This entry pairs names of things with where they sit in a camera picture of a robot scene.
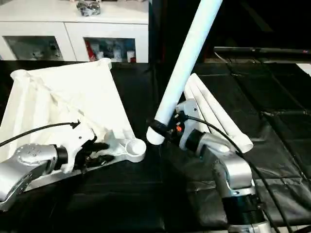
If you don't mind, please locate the dark crumpled plastic bag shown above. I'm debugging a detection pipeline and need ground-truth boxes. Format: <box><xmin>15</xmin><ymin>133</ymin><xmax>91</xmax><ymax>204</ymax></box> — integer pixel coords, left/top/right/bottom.
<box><xmin>76</xmin><ymin>1</ymin><xmax>102</xmax><ymax>17</ymax></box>

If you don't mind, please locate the white flat board strip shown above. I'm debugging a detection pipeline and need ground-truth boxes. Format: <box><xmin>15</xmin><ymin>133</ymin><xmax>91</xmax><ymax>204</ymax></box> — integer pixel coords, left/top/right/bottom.
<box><xmin>295</xmin><ymin>62</ymin><xmax>311</xmax><ymax>73</ymax></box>

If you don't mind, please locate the red and white bottle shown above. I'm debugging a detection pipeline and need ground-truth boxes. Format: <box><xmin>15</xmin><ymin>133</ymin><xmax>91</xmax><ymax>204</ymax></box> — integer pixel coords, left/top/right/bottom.
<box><xmin>85</xmin><ymin>40</ymin><xmax>96</xmax><ymax>61</ymax></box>

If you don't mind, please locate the white cabinet with glass doors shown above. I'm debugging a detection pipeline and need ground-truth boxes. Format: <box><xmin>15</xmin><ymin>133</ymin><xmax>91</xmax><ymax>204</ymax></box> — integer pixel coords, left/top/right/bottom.
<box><xmin>0</xmin><ymin>0</ymin><xmax>149</xmax><ymax>63</ymax></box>

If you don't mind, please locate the black mat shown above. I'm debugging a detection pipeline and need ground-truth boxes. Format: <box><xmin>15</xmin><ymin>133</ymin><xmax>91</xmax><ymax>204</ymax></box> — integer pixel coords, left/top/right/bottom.
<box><xmin>0</xmin><ymin>59</ymin><xmax>311</xmax><ymax>233</ymax></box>

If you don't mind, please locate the black left wrist camera cable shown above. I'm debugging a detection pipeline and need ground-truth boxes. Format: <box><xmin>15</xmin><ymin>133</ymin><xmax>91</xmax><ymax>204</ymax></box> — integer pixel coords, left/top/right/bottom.
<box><xmin>0</xmin><ymin>120</ymin><xmax>81</xmax><ymax>147</ymax></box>

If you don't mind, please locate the white plastic table leg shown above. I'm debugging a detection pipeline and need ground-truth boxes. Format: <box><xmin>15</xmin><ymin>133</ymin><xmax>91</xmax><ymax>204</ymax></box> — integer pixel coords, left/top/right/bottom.
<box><xmin>184</xmin><ymin>83</ymin><xmax>219</xmax><ymax>134</ymax></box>
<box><xmin>190</xmin><ymin>73</ymin><xmax>254</xmax><ymax>154</ymax></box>
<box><xmin>187</xmin><ymin>80</ymin><xmax>243</xmax><ymax>146</ymax></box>
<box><xmin>146</xmin><ymin>0</ymin><xmax>224</xmax><ymax>146</ymax></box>

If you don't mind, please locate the long black bar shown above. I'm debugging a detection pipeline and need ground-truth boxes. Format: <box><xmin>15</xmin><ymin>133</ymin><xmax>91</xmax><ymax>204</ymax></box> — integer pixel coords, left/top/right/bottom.
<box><xmin>213</xmin><ymin>46</ymin><xmax>311</xmax><ymax>55</ymax></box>

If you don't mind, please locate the white plastic table top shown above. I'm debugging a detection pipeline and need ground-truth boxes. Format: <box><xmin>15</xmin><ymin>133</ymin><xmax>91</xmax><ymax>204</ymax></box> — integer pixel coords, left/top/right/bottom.
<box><xmin>0</xmin><ymin>58</ymin><xmax>147</xmax><ymax>194</ymax></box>

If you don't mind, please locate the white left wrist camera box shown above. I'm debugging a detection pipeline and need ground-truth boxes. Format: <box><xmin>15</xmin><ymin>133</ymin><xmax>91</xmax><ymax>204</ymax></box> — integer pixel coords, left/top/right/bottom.
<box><xmin>65</xmin><ymin>121</ymin><xmax>98</xmax><ymax>173</ymax></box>

